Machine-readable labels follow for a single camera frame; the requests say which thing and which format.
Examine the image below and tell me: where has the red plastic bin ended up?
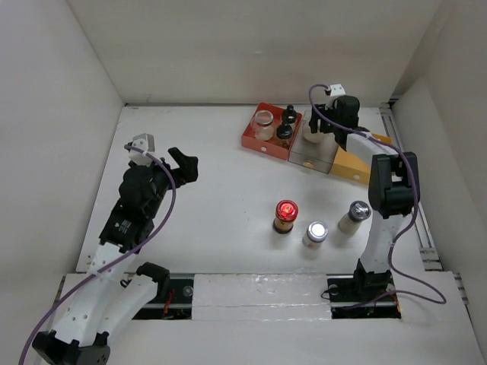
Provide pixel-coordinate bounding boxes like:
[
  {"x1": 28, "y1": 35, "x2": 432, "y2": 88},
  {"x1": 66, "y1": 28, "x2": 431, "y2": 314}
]
[{"x1": 241, "y1": 103, "x2": 303, "y2": 160}]

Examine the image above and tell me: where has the aluminium side rail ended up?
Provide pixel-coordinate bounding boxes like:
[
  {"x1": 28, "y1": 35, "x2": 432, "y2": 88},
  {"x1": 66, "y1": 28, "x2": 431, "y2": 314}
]
[{"x1": 380, "y1": 103, "x2": 444, "y2": 271}]

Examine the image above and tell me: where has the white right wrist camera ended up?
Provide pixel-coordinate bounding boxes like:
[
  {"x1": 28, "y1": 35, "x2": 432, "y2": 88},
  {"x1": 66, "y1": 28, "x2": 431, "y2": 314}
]
[{"x1": 325, "y1": 84, "x2": 346, "y2": 110}]

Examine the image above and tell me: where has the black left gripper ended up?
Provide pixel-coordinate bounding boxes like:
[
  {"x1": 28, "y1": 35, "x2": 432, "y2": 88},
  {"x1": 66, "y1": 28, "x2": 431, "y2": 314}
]
[{"x1": 139, "y1": 148, "x2": 196, "y2": 217}]

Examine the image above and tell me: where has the black-capped white bottle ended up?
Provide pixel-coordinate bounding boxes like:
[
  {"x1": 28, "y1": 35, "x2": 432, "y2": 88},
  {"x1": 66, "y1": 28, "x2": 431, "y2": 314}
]
[{"x1": 281, "y1": 104, "x2": 298, "y2": 125}]

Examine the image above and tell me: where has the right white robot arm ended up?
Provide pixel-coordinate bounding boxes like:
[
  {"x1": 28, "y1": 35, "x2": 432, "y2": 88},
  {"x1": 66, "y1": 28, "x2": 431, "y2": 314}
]
[{"x1": 309, "y1": 95, "x2": 420, "y2": 309}]

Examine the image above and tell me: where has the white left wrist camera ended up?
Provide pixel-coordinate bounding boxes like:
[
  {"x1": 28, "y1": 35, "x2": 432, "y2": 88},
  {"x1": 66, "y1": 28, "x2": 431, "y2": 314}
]
[{"x1": 126, "y1": 133, "x2": 155, "y2": 167}]

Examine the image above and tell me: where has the glass jar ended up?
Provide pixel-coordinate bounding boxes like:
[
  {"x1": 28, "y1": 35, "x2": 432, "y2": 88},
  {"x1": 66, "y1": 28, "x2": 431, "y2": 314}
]
[
  {"x1": 303, "y1": 122, "x2": 326, "y2": 144},
  {"x1": 251, "y1": 109, "x2": 275, "y2": 141}
]

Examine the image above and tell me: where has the clear plastic bin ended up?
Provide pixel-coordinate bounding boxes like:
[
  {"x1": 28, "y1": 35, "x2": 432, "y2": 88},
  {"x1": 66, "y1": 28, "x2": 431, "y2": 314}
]
[{"x1": 288, "y1": 109, "x2": 338, "y2": 174}]

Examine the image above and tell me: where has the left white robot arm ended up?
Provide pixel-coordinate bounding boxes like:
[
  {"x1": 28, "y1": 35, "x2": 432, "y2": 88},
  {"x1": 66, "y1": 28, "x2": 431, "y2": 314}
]
[{"x1": 31, "y1": 143, "x2": 199, "y2": 364}]

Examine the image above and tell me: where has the silver-capped white shaker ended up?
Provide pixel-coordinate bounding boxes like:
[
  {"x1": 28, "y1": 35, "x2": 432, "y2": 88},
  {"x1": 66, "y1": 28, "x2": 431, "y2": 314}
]
[{"x1": 338, "y1": 201, "x2": 371, "y2": 235}]

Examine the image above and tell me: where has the silver-lid small jar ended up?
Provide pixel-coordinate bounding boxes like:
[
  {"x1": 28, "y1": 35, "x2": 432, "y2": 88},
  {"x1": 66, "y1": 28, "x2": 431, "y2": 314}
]
[{"x1": 302, "y1": 221, "x2": 329, "y2": 249}]

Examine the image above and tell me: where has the red-capped dark sauce bottle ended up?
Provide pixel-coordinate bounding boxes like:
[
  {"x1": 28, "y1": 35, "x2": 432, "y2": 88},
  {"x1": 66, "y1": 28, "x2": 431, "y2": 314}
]
[{"x1": 272, "y1": 200, "x2": 298, "y2": 234}]

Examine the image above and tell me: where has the yellow plastic bin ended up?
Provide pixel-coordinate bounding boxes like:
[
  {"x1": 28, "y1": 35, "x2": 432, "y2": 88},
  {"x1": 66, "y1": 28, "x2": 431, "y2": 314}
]
[{"x1": 330, "y1": 132, "x2": 397, "y2": 185}]

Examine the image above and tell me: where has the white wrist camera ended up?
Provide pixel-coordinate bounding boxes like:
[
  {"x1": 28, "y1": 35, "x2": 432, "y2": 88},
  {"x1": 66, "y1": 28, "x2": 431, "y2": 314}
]
[
  {"x1": 126, "y1": 133, "x2": 155, "y2": 167},
  {"x1": 325, "y1": 84, "x2": 346, "y2": 110}
]

